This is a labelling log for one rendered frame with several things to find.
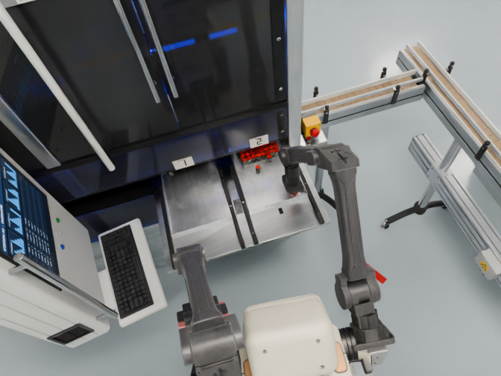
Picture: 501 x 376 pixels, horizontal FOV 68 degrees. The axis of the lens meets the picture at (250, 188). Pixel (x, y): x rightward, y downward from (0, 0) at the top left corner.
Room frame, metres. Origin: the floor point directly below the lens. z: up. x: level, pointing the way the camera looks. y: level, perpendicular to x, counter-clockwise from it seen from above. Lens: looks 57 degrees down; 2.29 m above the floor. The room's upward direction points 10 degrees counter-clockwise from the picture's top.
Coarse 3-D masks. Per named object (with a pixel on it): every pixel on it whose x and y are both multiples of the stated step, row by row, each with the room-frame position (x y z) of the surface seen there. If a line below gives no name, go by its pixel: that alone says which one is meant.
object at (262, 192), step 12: (240, 168) 1.02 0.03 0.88; (252, 168) 1.01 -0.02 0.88; (264, 168) 0.99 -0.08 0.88; (276, 168) 0.98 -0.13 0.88; (240, 180) 0.95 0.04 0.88; (252, 180) 0.94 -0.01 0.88; (264, 180) 0.93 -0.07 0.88; (276, 180) 0.92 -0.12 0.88; (300, 180) 0.88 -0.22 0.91; (252, 192) 0.87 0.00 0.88; (264, 192) 0.86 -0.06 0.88; (276, 192) 0.85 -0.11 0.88; (252, 204) 0.81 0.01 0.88; (264, 204) 0.80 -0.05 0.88; (276, 204) 0.78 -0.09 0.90
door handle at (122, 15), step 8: (112, 0) 0.94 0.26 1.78; (120, 0) 0.95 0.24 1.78; (120, 8) 0.94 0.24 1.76; (120, 16) 0.94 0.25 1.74; (128, 24) 0.94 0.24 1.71; (128, 32) 0.94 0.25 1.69; (136, 40) 0.95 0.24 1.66; (136, 48) 0.94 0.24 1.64; (136, 56) 0.94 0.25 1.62; (144, 64) 0.94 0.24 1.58; (144, 72) 0.94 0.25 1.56; (152, 80) 0.95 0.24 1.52; (152, 88) 0.94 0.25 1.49
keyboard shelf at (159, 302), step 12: (132, 228) 0.85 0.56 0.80; (144, 240) 0.78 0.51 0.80; (144, 252) 0.72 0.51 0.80; (144, 264) 0.66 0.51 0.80; (108, 276) 0.64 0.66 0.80; (156, 276) 0.60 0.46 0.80; (108, 288) 0.59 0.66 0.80; (156, 288) 0.55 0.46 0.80; (108, 300) 0.54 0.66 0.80; (156, 300) 0.50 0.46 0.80; (144, 312) 0.46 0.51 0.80; (120, 324) 0.43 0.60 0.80
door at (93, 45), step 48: (48, 0) 0.99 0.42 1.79; (96, 0) 1.00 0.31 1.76; (0, 48) 0.96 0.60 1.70; (48, 48) 0.98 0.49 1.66; (96, 48) 0.99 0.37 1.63; (144, 48) 1.01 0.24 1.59; (48, 96) 0.97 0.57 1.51; (96, 96) 0.99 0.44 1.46; (144, 96) 1.00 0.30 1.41; (48, 144) 0.95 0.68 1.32
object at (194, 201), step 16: (160, 176) 1.03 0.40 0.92; (176, 176) 1.04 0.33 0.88; (192, 176) 1.02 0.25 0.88; (208, 176) 1.00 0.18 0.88; (176, 192) 0.95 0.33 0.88; (192, 192) 0.93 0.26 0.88; (208, 192) 0.92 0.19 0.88; (176, 208) 0.87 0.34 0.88; (192, 208) 0.85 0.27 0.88; (208, 208) 0.84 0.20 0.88; (224, 208) 0.82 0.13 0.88; (176, 224) 0.79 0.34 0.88; (192, 224) 0.77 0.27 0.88; (208, 224) 0.74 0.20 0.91
